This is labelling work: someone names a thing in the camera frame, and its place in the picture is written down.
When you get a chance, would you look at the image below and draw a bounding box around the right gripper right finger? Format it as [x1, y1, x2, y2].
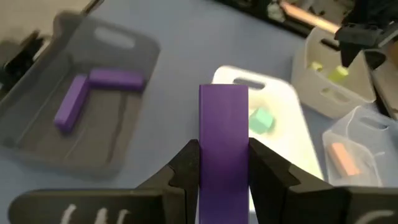
[248, 138, 349, 224]

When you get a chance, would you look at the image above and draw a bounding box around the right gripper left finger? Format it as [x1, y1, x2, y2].
[136, 139, 200, 224]

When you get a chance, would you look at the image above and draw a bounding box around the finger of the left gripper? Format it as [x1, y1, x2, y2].
[340, 41, 363, 68]
[363, 47, 388, 71]

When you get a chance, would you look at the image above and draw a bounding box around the lime green cylinder block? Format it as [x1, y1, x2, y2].
[326, 65, 349, 84]

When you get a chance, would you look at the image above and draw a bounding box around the purple rectangular block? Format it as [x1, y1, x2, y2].
[53, 73, 91, 134]
[198, 83, 250, 224]
[88, 67, 146, 93]

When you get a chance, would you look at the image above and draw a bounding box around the small salmon orange block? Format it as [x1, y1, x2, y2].
[328, 142, 363, 177]

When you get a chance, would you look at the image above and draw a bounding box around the small cyan cube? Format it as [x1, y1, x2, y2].
[248, 107, 276, 135]

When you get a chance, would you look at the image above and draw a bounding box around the grey plastic bin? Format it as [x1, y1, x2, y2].
[290, 26, 377, 119]

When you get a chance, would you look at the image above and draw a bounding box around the clear plastic bin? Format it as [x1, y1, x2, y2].
[322, 105, 398, 187]

